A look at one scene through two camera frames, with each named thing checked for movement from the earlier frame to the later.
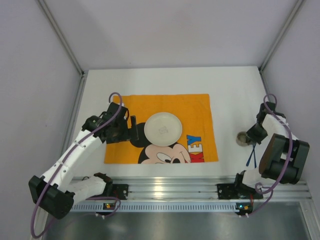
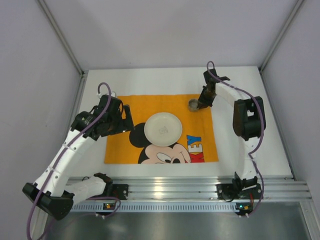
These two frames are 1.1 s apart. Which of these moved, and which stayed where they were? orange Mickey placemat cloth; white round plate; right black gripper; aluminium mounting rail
Moved: right black gripper
Stayed: aluminium mounting rail; orange Mickey placemat cloth; white round plate
